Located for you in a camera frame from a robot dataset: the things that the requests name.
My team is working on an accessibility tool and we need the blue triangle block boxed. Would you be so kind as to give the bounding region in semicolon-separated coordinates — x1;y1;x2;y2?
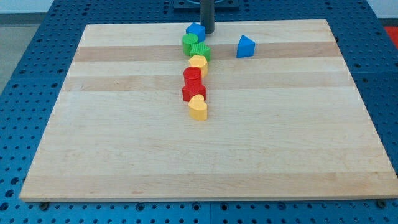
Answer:
236;35;256;58

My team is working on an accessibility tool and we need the yellow heart block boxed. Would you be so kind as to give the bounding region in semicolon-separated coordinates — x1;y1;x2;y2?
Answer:
188;94;208;121

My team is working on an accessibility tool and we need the red star block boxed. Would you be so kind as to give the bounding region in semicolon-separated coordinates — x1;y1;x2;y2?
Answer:
182;84;206;101

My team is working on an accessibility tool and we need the red cylinder block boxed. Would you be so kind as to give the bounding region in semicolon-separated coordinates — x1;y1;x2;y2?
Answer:
183;67;202;86

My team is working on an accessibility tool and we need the yellow hexagon block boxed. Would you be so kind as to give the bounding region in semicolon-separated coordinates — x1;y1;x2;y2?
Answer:
188;55;208;78

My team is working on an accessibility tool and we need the green star block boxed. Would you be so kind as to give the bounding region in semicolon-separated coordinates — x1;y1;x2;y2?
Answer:
189;42;211;61

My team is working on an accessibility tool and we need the green cylinder block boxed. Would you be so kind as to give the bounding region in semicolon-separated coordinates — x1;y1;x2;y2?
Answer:
182;33;198;56

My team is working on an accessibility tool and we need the blue cube block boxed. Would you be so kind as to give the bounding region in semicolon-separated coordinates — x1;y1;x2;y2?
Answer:
185;22;206;42

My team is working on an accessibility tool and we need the wooden board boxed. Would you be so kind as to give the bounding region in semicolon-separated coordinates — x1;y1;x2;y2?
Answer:
19;19;397;202

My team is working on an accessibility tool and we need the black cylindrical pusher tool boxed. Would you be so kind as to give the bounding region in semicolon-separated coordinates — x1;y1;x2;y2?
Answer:
200;0;215;34

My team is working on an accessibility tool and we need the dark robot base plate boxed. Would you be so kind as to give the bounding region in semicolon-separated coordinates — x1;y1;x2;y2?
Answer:
172;0;239;12

